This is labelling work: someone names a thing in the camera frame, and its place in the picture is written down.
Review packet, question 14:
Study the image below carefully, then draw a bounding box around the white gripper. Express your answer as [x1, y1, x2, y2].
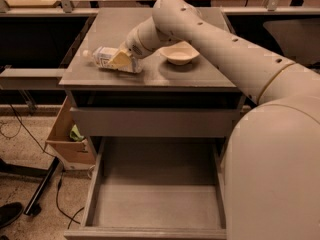
[108, 30, 152, 69]

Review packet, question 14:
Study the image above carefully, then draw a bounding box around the open grey middle drawer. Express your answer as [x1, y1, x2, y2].
[64, 137, 226, 240]

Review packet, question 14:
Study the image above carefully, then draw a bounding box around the black shoe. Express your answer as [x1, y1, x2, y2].
[0, 202, 23, 228]

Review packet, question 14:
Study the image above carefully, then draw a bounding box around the grey left desk rail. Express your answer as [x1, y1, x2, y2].
[0, 68, 64, 90]

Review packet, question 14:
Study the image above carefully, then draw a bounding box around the blue plastic bottle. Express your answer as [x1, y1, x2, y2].
[82, 47, 142, 74]

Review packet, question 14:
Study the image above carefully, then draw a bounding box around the white paper bowl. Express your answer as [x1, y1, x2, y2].
[159, 41, 199, 66]

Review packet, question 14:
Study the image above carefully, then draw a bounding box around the cardboard box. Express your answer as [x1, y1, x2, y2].
[46, 99, 95, 170]

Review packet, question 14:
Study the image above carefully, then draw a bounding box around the grey top drawer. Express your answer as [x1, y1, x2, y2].
[70, 108, 240, 138]

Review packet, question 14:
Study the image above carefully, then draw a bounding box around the green cloth in box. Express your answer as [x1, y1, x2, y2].
[69, 125, 85, 142]

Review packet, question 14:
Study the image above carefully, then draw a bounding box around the black floor cable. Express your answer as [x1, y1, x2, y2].
[0, 103, 85, 230]

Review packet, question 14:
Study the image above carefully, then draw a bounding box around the grey drawer cabinet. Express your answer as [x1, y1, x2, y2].
[58, 7, 248, 240]

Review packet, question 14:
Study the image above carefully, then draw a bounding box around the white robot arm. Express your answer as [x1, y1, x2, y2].
[111, 0, 320, 240]

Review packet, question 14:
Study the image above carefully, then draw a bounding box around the black desk leg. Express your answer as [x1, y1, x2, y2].
[24, 157, 60, 216]

